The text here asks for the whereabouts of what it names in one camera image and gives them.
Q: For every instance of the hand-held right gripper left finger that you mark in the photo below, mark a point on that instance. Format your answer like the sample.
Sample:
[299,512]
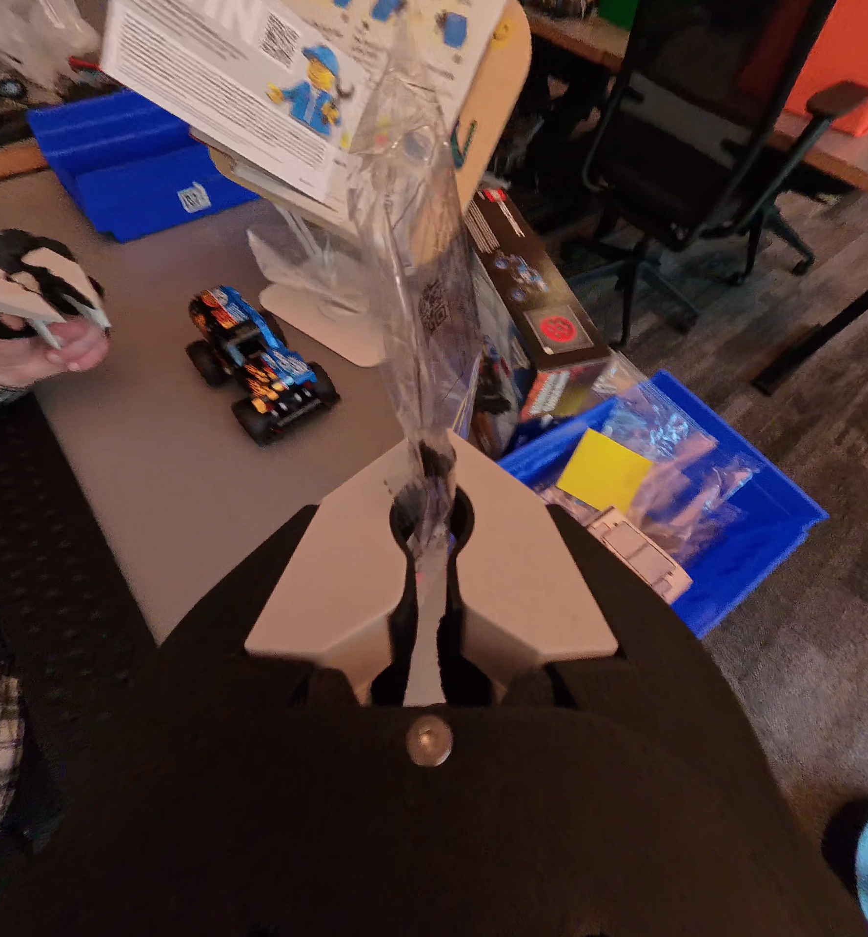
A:
[324,585]

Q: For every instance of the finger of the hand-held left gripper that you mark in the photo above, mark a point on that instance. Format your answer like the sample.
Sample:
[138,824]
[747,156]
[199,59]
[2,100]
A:
[68,278]
[2,293]

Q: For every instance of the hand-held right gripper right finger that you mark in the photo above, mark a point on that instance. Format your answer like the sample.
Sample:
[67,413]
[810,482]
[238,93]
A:
[536,585]

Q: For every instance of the flame-printed toy monster truck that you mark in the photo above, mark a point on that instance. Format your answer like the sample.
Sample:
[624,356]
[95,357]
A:
[258,359]

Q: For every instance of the blue storage bin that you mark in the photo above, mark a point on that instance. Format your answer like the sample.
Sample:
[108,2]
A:
[134,176]
[756,542]

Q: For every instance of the dark toy box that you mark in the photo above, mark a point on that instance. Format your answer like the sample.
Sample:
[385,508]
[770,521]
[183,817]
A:
[536,293]

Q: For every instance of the grey desk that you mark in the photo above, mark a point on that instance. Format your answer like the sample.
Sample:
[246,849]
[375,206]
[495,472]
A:
[148,454]

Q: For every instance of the person's left hand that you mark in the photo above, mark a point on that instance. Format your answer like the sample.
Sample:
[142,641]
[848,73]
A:
[16,359]

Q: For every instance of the yellow paper note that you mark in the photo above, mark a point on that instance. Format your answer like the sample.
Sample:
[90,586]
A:
[602,472]

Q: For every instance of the shiny clear plastic bag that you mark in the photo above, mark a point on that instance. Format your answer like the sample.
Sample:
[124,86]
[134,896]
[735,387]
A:
[682,454]

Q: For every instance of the crumpled clear plastic bag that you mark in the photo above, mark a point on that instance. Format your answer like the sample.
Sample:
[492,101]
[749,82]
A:
[31,36]

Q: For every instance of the instruction booklet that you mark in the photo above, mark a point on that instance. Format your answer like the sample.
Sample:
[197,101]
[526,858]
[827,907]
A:
[221,80]

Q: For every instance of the white book stand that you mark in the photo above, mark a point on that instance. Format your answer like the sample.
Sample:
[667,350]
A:
[316,315]

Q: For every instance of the black perforated chair armrest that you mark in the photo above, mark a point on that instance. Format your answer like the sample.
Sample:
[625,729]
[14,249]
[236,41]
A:
[53,549]

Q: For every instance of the black table leg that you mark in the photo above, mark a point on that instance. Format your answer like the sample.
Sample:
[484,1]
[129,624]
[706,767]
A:
[821,337]

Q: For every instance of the black mesh office chair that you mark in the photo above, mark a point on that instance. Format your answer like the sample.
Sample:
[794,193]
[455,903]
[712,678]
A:
[668,168]

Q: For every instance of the brown workbench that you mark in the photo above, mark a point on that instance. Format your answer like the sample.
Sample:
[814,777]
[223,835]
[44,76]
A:
[858,157]

